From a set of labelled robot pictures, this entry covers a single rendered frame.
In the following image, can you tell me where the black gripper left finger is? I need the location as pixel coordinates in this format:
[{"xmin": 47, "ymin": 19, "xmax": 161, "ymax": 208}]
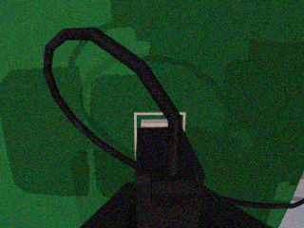
[{"xmin": 79, "ymin": 181, "xmax": 137, "ymax": 228}]

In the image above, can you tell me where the green circuit board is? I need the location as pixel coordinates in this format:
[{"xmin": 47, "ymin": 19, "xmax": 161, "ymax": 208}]
[{"xmin": 0, "ymin": 0, "xmax": 304, "ymax": 228}]

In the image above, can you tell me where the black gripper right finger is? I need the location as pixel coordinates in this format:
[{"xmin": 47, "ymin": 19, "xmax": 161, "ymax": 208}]
[{"xmin": 199, "ymin": 186, "xmax": 273, "ymax": 228}]

